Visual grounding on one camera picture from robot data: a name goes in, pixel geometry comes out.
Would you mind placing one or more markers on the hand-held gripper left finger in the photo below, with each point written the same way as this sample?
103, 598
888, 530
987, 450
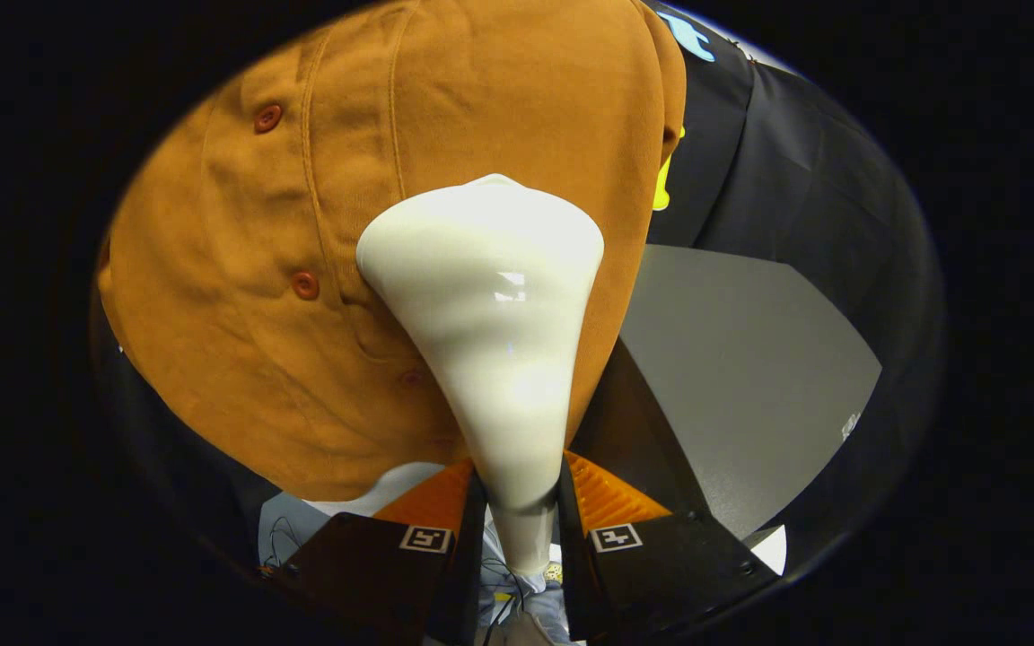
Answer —
468, 583

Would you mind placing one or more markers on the brown button-up shirt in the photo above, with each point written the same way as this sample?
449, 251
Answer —
257, 359

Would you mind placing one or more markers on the white mannequin torso stand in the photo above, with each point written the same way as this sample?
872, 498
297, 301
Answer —
391, 489

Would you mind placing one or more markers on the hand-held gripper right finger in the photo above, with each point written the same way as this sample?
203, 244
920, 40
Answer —
571, 574

